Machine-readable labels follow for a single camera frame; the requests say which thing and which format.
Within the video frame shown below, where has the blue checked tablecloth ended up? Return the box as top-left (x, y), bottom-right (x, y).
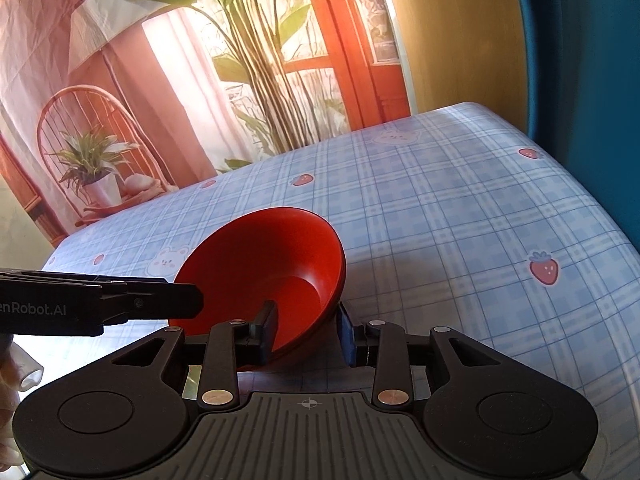
top-left (10, 102), bottom-right (640, 411)

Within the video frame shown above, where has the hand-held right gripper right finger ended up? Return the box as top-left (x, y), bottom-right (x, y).
top-left (337, 302), bottom-right (505, 407)

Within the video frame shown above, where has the person's left hand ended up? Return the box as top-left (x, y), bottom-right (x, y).
top-left (0, 342), bottom-right (45, 466)

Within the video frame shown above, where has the printed wall tapestry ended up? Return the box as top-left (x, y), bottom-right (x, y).
top-left (0, 0), bottom-right (412, 251)

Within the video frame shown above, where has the red bowl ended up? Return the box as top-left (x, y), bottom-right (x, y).
top-left (167, 206), bottom-right (347, 372)

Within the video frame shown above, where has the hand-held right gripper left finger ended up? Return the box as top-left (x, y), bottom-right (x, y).
top-left (111, 300), bottom-right (279, 409)

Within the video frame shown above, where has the yellow wooden panel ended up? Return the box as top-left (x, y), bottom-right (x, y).
top-left (375, 0), bottom-right (532, 133)

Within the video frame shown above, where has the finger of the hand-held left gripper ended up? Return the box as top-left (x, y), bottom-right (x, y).
top-left (100, 281), bottom-right (204, 325)

